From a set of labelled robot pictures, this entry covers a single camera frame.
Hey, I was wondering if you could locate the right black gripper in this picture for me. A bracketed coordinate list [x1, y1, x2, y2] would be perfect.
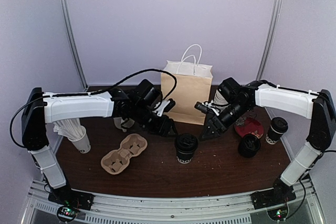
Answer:
[199, 100, 251, 142]

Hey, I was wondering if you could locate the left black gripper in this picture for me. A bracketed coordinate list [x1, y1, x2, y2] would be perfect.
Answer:
[132, 103, 179, 137]

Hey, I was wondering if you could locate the black cup lid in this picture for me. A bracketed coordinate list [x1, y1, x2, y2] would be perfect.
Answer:
[174, 133, 198, 153]
[270, 117, 288, 133]

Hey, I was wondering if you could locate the stack of paper cups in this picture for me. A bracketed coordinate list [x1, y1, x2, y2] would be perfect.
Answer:
[213, 90, 228, 107]

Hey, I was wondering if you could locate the stack of black lids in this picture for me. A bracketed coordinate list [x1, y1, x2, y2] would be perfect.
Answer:
[238, 134, 261, 158]

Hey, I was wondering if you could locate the clear glass pitcher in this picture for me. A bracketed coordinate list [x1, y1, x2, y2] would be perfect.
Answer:
[113, 117, 135, 133]

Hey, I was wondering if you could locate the black paper coffee cup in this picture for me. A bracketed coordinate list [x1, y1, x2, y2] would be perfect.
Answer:
[176, 150, 195, 164]
[266, 126, 286, 145]

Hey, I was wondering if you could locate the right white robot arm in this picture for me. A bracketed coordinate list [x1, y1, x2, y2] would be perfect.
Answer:
[194, 77, 335, 204]

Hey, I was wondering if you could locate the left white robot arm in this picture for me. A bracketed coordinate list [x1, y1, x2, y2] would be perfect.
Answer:
[21, 79, 177, 205]

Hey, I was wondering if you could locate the brown paper takeout bag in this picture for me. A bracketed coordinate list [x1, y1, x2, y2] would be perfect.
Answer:
[161, 44, 213, 125]

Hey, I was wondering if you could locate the red patterned plate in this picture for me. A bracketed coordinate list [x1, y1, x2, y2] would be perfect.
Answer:
[234, 116, 264, 139]

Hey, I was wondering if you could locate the cardboard cup carrier tray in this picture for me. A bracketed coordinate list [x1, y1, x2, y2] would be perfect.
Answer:
[100, 133, 148, 175]

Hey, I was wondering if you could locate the white cup holding straws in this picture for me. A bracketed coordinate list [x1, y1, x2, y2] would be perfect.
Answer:
[69, 126, 91, 154]

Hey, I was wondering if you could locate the bundle of wrapped straws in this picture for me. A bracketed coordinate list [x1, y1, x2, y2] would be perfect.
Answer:
[53, 118, 85, 141]

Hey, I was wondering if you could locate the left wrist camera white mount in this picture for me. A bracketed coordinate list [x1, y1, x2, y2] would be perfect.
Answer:
[153, 99, 176, 116]

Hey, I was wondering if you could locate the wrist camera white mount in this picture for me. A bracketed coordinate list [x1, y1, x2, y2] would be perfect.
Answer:
[194, 101, 219, 116]
[153, 99, 176, 116]

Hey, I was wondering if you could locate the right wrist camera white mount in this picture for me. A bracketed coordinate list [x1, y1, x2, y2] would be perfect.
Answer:
[194, 101, 219, 116]

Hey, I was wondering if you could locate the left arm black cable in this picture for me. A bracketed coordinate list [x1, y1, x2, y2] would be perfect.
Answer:
[9, 68, 178, 148]

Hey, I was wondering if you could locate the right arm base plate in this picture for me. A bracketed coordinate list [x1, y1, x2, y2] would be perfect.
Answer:
[250, 187, 296, 210]

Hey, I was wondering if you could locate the aluminium front rail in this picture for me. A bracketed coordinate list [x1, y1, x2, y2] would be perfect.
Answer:
[19, 178, 326, 223]

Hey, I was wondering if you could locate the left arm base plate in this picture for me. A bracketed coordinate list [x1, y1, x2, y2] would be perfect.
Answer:
[48, 188, 94, 210]

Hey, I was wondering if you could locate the left aluminium corner post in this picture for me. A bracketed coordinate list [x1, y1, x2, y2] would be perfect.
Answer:
[60, 0, 88, 90]

